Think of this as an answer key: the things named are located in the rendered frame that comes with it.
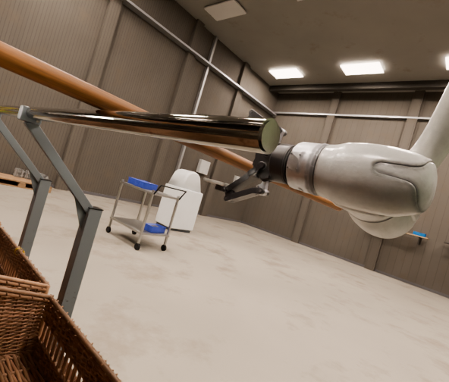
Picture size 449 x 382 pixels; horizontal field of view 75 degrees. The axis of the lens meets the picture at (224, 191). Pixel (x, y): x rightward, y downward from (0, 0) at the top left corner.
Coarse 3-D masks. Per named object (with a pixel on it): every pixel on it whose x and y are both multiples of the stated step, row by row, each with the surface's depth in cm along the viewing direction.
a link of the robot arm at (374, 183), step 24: (360, 144) 45; (336, 168) 44; (360, 168) 42; (384, 168) 40; (408, 168) 39; (432, 168) 39; (336, 192) 45; (360, 192) 42; (384, 192) 40; (408, 192) 38; (432, 192) 40; (360, 216) 49; (384, 216) 45
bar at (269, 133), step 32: (0, 128) 106; (32, 128) 72; (96, 128) 46; (128, 128) 38; (160, 128) 33; (192, 128) 29; (224, 128) 26; (256, 128) 24; (32, 224) 119; (96, 224) 88; (64, 288) 86
